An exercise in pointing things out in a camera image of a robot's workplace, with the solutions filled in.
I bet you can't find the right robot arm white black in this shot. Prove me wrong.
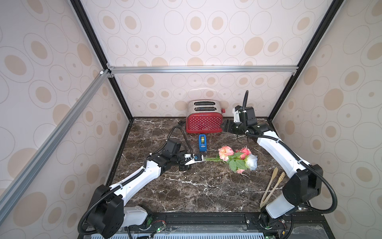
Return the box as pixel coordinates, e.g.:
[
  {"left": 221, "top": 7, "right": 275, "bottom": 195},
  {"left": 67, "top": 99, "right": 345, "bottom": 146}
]
[{"left": 223, "top": 104, "right": 338, "bottom": 228}]

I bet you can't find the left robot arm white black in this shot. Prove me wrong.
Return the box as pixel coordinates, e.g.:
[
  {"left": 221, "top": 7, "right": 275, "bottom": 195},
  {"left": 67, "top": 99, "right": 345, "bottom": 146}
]
[{"left": 78, "top": 139, "right": 204, "bottom": 239}]

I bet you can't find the blue tape dispenser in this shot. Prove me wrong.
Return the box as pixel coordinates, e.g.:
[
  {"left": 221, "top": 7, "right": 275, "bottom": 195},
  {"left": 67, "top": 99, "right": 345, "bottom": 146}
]
[{"left": 199, "top": 134, "right": 207, "bottom": 152}]

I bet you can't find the red polka dot toaster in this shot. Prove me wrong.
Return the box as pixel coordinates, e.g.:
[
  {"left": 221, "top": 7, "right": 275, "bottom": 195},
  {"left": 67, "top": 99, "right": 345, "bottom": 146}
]
[{"left": 186, "top": 100, "right": 225, "bottom": 134}]

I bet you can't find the wooden spatula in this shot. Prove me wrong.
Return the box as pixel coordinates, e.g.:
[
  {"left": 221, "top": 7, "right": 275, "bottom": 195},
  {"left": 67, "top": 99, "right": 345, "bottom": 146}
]
[{"left": 260, "top": 167, "right": 279, "bottom": 208}]

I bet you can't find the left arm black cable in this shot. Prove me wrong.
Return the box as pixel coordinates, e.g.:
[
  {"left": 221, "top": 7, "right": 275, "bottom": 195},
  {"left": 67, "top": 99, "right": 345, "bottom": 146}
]
[{"left": 78, "top": 125, "right": 195, "bottom": 235}]

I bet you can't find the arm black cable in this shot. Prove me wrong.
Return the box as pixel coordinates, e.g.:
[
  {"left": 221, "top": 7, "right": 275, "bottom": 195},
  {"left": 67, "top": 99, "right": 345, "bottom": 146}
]
[
  {"left": 78, "top": 125, "right": 195, "bottom": 235},
  {"left": 241, "top": 90, "right": 338, "bottom": 239}
]

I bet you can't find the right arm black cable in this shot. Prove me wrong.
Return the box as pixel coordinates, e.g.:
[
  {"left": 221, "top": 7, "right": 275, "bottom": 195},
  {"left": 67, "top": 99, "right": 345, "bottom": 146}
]
[{"left": 241, "top": 90, "right": 338, "bottom": 239}]

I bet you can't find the silver aluminium rail back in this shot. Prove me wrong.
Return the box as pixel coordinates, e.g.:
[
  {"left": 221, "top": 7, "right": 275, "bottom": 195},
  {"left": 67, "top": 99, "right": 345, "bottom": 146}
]
[{"left": 109, "top": 65, "right": 298, "bottom": 74}]

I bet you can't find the silver aluminium rail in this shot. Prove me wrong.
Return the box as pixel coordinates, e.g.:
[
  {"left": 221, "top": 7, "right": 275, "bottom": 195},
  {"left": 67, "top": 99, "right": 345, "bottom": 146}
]
[
  {"left": 1, "top": 69, "right": 110, "bottom": 224},
  {"left": 109, "top": 65, "right": 298, "bottom": 74}
]

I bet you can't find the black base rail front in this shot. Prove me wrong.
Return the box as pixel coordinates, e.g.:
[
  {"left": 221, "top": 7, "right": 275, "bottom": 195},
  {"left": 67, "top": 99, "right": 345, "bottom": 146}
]
[{"left": 128, "top": 212, "right": 334, "bottom": 239}]

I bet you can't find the silver aluminium rail left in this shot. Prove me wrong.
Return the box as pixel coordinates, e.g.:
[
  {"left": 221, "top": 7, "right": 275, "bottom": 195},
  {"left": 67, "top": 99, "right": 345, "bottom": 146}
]
[{"left": 1, "top": 69, "right": 110, "bottom": 224}]

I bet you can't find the black corner frame post right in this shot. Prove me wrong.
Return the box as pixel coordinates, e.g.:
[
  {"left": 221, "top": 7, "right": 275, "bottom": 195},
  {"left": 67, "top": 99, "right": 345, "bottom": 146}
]
[{"left": 267, "top": 0, "right": 345, "bottom": 122}]

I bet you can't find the black corner frame post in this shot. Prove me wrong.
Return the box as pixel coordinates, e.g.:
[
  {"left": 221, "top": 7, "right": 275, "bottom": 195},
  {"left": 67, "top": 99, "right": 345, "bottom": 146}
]
[
  {"left": 267, "top": 0, "right": 345, "bottom": 122},
  {"left": 70, "top": 0, "right": 134, "bottom": 121}
]

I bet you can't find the black corner frame post left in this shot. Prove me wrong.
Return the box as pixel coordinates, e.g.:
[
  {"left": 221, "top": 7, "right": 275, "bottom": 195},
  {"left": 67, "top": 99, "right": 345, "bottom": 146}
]
[{"left": 70, "top": 0, "right": 134, "bottom": 121}]

